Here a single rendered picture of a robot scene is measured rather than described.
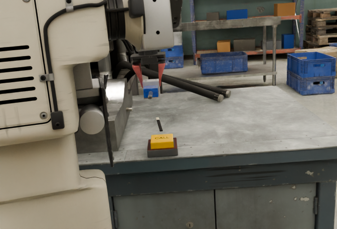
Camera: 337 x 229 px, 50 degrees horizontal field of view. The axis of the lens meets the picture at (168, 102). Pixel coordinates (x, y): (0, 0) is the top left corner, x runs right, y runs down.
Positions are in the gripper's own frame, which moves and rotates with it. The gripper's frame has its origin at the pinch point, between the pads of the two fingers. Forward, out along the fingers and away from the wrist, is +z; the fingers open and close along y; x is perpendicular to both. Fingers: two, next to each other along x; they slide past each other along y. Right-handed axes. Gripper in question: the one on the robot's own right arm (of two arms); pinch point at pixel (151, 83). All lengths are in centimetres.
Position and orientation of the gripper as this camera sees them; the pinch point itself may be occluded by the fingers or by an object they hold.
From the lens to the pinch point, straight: 110.5
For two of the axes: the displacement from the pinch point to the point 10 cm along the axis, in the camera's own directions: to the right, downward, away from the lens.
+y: -10.0, 0.8, 0.1
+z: 0.8, 9.6, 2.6
